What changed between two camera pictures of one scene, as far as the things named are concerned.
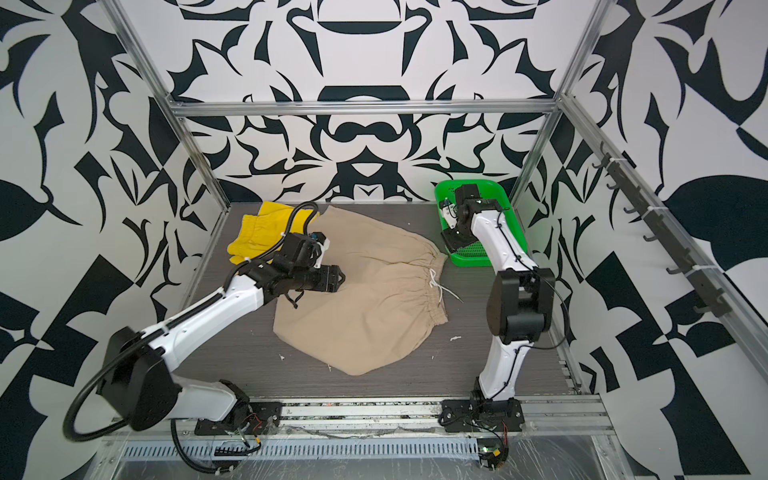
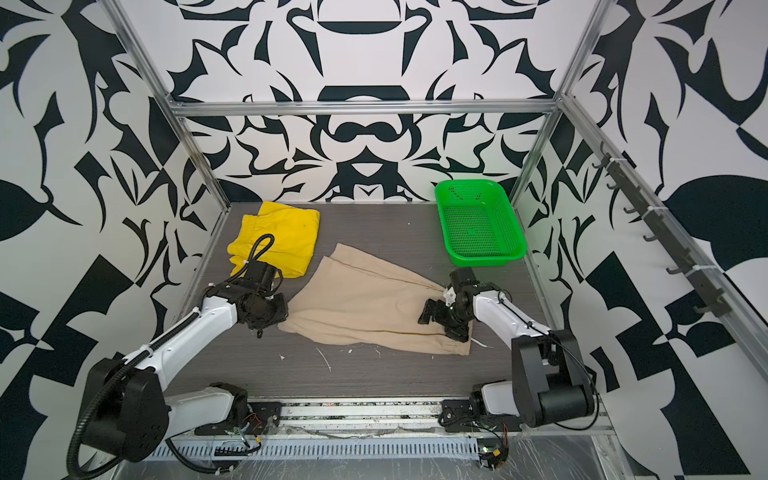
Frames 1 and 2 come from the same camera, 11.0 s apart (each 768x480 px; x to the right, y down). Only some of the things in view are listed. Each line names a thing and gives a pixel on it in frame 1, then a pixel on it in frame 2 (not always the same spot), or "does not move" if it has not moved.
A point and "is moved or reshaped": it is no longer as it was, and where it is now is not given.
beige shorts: x=389 y=305 is moved or reshaped
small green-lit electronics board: x=491 y=453 does not move
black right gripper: x=452 y=242 to x=460 y=332
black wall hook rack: x=713 y=300 does not move
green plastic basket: x=474 y=254 does not move
